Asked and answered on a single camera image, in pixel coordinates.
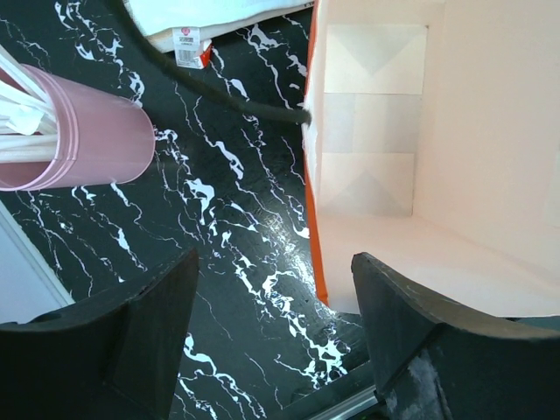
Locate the orange paper bag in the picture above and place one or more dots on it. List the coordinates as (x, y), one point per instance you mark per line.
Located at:
(434, 146)

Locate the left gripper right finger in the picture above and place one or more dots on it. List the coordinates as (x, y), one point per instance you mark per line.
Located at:
(435, 358)

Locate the pink holder cup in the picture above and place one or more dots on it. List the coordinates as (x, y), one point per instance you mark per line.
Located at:
(102, 138)

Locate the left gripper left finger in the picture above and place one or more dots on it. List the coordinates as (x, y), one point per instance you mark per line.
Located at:
(114, 355)

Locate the stack of white napkins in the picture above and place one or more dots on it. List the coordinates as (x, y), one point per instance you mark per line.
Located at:
(188, 27)

